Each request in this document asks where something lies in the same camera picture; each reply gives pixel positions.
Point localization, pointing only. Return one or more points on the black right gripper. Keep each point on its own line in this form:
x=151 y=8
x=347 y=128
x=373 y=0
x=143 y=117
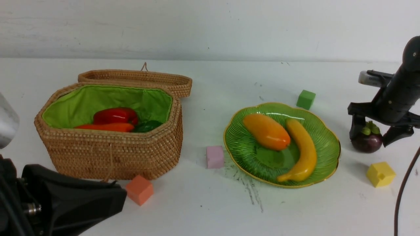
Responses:
x=395 y=115

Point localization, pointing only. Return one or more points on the woven wicker basket lid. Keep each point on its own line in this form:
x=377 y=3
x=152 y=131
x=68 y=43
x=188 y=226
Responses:
x=178 y=85

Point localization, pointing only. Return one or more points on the orange yellow mango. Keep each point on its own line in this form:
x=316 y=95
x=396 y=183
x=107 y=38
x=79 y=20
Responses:
x=267 y=132

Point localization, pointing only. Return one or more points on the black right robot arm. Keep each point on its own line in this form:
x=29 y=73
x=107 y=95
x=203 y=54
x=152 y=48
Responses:
x=404 y=87

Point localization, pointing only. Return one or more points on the green leaf-shaped glass plate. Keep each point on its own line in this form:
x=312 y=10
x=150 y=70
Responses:
x=264 y=164

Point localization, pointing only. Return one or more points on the green chayote squash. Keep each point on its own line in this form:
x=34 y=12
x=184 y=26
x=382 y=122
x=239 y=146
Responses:
x=146 y=126

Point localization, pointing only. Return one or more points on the yellow foam cube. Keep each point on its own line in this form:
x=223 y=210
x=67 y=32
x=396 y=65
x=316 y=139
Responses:
x=380 y=174

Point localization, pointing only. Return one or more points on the green foam cube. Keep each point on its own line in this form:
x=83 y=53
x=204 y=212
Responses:
x=305 y=99

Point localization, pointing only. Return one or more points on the yellow banana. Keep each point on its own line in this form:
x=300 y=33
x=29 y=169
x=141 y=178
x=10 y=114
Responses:
x=307 y=161

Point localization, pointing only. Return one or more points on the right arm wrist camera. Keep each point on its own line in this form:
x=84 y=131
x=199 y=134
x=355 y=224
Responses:
x=374 y=78

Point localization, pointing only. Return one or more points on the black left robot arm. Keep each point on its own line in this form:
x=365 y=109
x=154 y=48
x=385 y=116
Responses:
x=45 y=203

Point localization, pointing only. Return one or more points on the purple mangosteen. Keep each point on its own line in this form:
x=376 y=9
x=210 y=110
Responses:
x=369 y=140

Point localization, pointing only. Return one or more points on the woven wicker basket green lining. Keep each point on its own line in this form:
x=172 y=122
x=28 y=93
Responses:
x=101 y=154

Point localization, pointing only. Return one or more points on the orange foam cube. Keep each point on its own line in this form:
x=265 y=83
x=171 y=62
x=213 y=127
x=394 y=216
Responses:
x=139 y=190

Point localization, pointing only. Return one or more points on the pink foam cube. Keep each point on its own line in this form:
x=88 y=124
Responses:
x=214 y=157

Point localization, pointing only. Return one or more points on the orange carrot with green leaves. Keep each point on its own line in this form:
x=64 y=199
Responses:
x=114 y=127

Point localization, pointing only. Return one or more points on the red bell pepper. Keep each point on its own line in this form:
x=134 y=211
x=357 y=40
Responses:
x=115 y=115

